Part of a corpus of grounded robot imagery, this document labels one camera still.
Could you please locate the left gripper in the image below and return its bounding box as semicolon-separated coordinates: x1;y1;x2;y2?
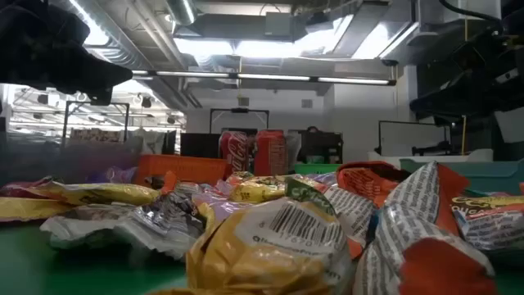
0;0;134;107

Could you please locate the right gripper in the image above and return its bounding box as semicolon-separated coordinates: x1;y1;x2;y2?
410;16;524;124

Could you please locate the purple candy pack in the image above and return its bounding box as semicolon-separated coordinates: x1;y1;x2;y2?
305;171;339;188
85;166;138;184

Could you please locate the yellow candy pack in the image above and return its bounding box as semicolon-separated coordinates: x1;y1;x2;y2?
36;182;160;206
0;196;73;222

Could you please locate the orange wrapper with striped back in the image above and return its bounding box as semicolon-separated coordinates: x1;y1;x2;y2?
161;170;201;197

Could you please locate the silver and red candy wrapper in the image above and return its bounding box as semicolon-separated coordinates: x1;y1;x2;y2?
352;202;499;295

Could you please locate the pile of candy packets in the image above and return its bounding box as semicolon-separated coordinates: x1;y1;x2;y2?
0;220;524;295

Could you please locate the teal plastic bin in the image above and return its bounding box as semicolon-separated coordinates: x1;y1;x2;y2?
400;158;524;197

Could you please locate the smoky clear plastic bin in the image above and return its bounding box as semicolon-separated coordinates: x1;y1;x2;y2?
0;138;66;185

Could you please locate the orange Reese's wrapper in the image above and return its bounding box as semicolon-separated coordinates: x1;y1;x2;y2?
337;161;413;208
384;160;472;234

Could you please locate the black monitor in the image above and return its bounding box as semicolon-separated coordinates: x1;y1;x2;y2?
179;133;222;159

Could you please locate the orange plastic basket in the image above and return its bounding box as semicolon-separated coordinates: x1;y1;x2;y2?
136;154;231;186

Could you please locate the Coca-Cola can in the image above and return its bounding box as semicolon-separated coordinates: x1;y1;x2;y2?
219;130;251;173

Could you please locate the white wrapper with green print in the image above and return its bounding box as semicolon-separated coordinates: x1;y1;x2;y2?
284;175;377;247

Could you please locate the green plastic basket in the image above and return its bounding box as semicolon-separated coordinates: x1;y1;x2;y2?
293;163;343;175

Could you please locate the long ceiling light strip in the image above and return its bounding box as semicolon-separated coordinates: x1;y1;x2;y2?
130;70;397;86

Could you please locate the purple yellow Sour Patch pack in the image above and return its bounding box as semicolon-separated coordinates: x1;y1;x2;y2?
192;179;255;225

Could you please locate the orange-red soda can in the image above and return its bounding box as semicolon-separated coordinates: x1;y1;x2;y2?
254;129;287;177

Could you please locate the yellow wrapper with barcode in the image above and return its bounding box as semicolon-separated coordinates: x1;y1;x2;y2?
145;196;355;295

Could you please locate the black metal frame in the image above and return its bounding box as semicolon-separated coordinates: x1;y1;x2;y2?
210;107;270;134
61;101;131;144

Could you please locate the black frame with white board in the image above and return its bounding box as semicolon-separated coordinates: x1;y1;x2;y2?
377;120;452;157

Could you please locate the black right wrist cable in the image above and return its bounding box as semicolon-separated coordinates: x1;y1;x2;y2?
439;0;505;26

